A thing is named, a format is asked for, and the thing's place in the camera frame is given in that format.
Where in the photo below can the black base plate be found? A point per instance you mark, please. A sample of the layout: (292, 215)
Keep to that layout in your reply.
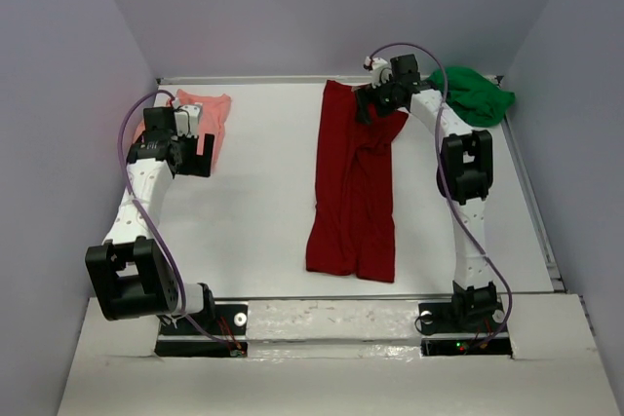
(442, 335)
(223, 337)

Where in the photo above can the pink folded t shirt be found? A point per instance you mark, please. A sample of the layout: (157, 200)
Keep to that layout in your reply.
(216, 110)

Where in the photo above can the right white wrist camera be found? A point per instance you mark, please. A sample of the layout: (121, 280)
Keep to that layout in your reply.
(380, 71)

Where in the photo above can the red t shirt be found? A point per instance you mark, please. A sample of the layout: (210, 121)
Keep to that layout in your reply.
(353, 232)

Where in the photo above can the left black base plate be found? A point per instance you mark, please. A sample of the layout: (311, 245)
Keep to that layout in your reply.
(223, 337)

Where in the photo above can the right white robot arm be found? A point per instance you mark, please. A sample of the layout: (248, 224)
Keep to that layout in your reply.
(464, 178)

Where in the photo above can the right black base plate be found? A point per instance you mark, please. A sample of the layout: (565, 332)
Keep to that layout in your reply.
(442, 335)

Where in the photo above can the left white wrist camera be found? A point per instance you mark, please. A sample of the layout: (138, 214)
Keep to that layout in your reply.
(187, 118)

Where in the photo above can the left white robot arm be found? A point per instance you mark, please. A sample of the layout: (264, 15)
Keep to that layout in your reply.
(132, 271)

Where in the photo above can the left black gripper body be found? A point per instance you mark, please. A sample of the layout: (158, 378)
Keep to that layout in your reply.
(187, 154)

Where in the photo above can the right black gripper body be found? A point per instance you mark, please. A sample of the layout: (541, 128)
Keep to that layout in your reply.
(386, 102)

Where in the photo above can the green t shirt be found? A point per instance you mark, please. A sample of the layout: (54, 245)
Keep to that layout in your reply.
(475, 99)

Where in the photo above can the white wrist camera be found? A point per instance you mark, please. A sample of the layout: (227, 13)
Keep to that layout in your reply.
(187, 118)
(380, 71)

